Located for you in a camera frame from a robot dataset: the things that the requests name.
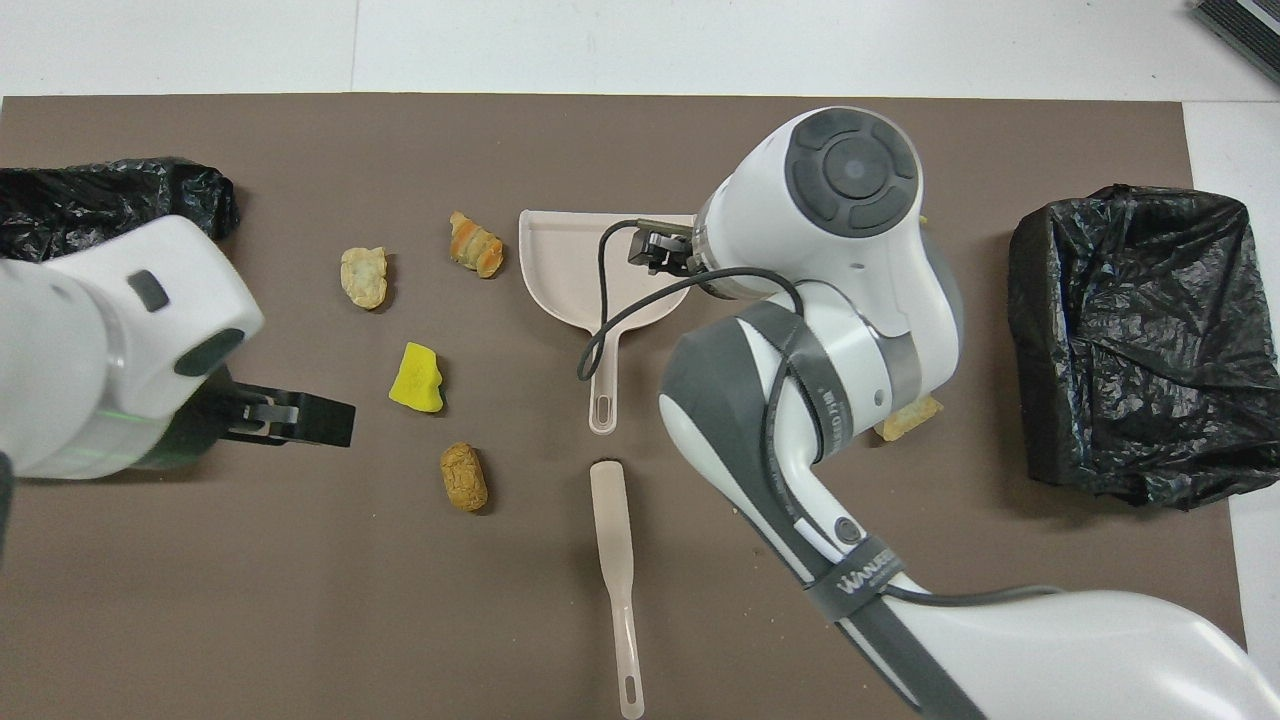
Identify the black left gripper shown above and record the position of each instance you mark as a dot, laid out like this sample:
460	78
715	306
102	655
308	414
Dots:
200	430

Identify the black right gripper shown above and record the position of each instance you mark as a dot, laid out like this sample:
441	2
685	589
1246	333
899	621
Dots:
660	252

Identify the beige plastic dustpan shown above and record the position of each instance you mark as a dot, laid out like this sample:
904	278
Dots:
570	260

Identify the yellow sponge wedge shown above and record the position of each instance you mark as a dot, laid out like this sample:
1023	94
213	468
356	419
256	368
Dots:
417	378

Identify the pale beige bread chunk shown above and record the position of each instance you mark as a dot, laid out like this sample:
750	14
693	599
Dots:
363	277

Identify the brown bread roll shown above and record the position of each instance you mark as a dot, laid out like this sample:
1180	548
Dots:
463	477

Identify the ridged croissant piece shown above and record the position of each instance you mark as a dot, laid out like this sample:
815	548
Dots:
475	243

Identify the beige hand brush black bristles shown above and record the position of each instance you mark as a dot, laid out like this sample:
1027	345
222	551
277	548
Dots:
610	520

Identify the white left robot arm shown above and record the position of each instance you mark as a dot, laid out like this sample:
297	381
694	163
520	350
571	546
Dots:
100	340

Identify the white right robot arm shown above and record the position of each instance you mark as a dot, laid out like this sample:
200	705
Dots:
850	260

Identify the black trash bag bin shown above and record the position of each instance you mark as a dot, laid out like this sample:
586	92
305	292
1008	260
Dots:
1140	340
100	200

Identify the brown table mat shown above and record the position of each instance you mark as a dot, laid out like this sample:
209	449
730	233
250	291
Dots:
400	620

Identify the beige grey foam chunk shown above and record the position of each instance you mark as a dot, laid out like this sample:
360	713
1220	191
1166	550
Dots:
910	418

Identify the dark grey ribbed device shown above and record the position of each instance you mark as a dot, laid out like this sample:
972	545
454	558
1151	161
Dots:
1250	25

